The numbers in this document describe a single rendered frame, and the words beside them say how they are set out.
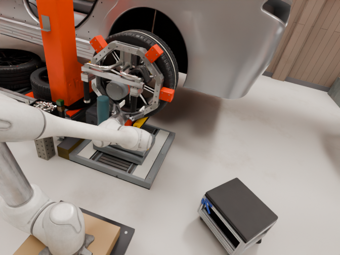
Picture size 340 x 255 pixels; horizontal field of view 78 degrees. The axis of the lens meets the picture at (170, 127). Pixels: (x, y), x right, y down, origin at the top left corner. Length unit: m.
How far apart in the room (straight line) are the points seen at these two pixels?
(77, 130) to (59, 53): 1.03
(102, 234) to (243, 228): 0.84
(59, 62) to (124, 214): 1.24
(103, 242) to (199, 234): 0.80
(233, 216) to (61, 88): 1.59
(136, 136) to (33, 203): 0.51
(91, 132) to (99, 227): 0.62
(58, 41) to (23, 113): 1.15
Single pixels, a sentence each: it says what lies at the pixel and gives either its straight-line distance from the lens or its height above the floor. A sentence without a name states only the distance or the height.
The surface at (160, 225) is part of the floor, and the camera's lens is 1.77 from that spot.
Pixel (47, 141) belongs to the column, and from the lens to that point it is 2.12.
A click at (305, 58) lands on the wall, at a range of 5.98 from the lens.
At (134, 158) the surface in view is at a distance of 1.97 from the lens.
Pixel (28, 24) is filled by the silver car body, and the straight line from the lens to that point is 2.72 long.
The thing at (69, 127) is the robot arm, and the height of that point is 1.04.
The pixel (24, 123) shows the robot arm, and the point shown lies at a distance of 0.66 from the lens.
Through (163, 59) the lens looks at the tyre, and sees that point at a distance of 1.52.
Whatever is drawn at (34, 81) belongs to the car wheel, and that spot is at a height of 0.50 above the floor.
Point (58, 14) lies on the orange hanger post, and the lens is 1.72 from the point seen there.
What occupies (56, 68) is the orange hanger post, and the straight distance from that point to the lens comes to 1.86.
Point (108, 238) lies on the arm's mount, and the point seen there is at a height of 0.38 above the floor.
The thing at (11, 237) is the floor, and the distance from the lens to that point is 1.84.
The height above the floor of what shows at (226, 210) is 0.34.
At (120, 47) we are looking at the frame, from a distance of 1.53.
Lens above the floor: 1.52
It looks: 34 degrees down
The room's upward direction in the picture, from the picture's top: 12 degrees clockwise
